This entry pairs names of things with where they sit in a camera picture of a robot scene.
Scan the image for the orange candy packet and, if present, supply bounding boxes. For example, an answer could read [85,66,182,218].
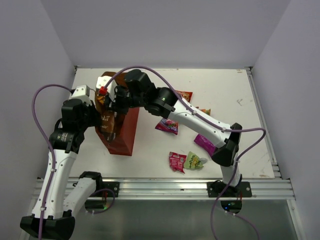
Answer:
[196,106,211,116]

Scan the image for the magenta grape candy bag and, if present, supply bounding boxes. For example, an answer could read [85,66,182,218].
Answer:
[193,134,216,157]

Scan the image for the red peanut snack packet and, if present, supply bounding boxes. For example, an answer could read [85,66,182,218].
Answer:
[176,90,193,103]

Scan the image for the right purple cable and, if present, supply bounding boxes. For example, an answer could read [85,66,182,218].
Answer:
[102,65,266,240]

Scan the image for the red paper bag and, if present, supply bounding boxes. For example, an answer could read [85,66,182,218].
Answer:
[95,71,140,156]

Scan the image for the purple cable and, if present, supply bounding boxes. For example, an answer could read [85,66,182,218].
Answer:
[31,84,73,240]
[102,65,266,240]

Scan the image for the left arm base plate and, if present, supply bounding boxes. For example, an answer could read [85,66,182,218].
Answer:
[97,181,120,199]

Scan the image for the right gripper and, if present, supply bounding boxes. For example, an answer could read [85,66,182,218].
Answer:
[104,86,146,116]

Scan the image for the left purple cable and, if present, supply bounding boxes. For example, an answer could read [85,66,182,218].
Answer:
[31,84,73,240]

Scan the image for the pink candy packet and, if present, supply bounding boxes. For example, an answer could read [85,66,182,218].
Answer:
[168,151,187,174]

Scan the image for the purple Fox's berries candy bag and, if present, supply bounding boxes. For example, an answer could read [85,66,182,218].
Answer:
[155,118,179,135]

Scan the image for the aluminium frame rail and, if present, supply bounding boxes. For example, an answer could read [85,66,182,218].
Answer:
[102,178,295,200]

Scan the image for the green snack packet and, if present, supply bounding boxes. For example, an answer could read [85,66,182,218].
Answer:
[183,151,208,170]

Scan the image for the brown sea salt chips bag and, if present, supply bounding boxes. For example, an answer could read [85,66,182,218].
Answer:
[94,92,116,145]

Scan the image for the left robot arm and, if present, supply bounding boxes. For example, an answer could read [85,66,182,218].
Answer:
[20,98,104,240]

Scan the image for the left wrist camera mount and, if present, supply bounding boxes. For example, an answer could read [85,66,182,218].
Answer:
[70,85,92,106]

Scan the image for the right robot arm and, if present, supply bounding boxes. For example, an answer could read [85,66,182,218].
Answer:
[96,69,242,197]

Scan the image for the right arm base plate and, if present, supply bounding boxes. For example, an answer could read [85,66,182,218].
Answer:
[206,180,253,198]

